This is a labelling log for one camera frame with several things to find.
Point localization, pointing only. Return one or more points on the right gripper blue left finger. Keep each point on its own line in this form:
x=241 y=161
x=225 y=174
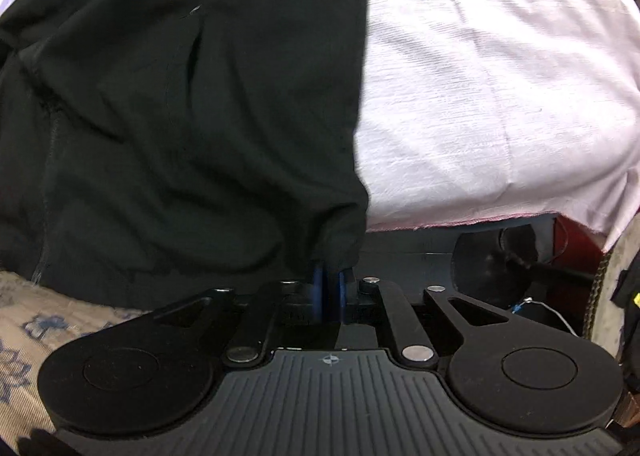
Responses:
x=317 y=292

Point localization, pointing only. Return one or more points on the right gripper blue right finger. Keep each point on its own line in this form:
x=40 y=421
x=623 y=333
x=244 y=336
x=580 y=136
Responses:
x=342 y=293

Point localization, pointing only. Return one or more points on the red box under bed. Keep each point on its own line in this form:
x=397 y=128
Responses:
x=573 y=248

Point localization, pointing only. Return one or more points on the beige floral patterned fabric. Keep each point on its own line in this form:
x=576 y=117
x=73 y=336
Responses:
x=34 y=322

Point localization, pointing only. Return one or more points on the black zip jacket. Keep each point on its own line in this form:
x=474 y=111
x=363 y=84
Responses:
x=152 y=149

